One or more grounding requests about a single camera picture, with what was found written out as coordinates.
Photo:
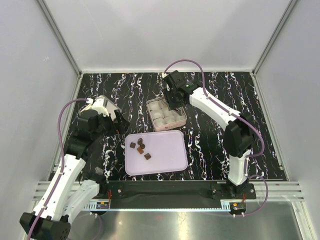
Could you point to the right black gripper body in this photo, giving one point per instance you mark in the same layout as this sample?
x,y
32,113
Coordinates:
x,y
172,101

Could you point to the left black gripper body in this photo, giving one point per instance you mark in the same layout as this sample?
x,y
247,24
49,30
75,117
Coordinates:
x,y
118,126

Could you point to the dark square chocolate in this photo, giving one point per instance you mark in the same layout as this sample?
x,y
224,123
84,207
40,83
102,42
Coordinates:
x,y
132,145

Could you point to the dark oval chocolate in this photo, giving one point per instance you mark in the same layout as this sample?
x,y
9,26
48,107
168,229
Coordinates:
x,y
139,141

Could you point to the caramel brown square chocolate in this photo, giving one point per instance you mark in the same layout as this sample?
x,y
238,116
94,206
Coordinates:
x,y
140,150

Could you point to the dark pyramid chocolate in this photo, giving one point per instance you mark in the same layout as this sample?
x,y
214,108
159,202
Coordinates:
x,y
147,156

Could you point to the pink tin lid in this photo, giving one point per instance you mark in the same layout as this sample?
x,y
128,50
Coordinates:
x,y
102,105

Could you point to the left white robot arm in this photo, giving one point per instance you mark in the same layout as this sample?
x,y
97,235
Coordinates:
x,y
52,218

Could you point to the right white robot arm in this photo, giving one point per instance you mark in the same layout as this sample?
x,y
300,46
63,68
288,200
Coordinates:
x,y
238,136

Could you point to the pink chocolate tin box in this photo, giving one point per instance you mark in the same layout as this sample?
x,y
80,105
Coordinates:
x,y
162,118

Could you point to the lilac plastic tray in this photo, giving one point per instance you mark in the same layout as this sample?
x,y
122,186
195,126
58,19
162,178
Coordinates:
x,y
167,150

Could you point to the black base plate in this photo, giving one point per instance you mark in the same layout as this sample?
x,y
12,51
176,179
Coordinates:
x,y
181,194

